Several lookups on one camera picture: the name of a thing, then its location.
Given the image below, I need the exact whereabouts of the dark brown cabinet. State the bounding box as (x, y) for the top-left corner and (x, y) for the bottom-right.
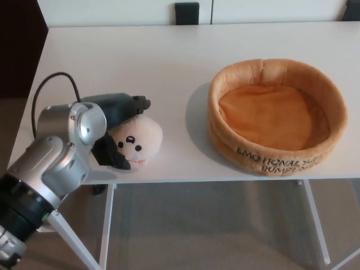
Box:
(0, 0), (50, 100)

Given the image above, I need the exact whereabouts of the black rectangular panel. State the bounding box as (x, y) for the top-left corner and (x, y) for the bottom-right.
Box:
(340, 11), (360, 22)
(174, 2), (201, 25)

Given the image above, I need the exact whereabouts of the orange round plush plate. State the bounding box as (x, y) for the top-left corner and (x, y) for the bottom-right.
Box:
(207, 58), (349, 178)

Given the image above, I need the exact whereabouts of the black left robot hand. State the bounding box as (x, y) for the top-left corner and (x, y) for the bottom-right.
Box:
(79, 92), (152, 171)

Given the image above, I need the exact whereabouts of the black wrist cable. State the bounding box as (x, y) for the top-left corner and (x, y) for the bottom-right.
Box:
(30, 72), (83, 139)

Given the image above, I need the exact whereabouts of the beige plush dumpling toy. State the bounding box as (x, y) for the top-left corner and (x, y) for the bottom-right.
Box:
(110, 116), (165, 170)

